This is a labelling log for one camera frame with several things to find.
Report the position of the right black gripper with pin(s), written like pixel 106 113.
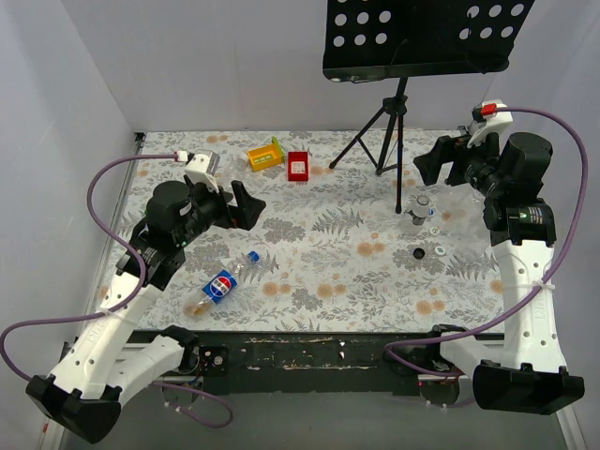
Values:
pixel 454 157

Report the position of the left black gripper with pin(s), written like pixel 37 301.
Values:
pixel 230 206

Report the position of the clear Pepsi bottle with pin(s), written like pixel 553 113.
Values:
pixel 218 287

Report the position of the blue bottle cap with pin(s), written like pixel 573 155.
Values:
pixel 253 256

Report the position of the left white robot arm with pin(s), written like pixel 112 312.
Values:
pixel 86 392

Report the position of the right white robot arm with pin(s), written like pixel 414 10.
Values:
pixel 528 374

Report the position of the small clear upright bottle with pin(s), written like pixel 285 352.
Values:
pixel 417 214

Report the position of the black bottle cap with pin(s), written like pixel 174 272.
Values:
pixel 418 253

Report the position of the yellow plastic box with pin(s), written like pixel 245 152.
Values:
pixel 266 156

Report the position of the red plastic box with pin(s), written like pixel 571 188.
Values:
pixel 298 170

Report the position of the floral tablecloth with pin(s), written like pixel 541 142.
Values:
pixel 335 256

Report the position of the black music stand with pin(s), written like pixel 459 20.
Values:
pixel 371 41

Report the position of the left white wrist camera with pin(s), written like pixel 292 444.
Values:
pixel 201 167

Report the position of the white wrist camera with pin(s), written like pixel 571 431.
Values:
pixel 201 167
pixel 487 119

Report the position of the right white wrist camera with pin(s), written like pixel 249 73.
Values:
pixel 487 119

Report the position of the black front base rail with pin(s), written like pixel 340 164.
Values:
pixel 310 362

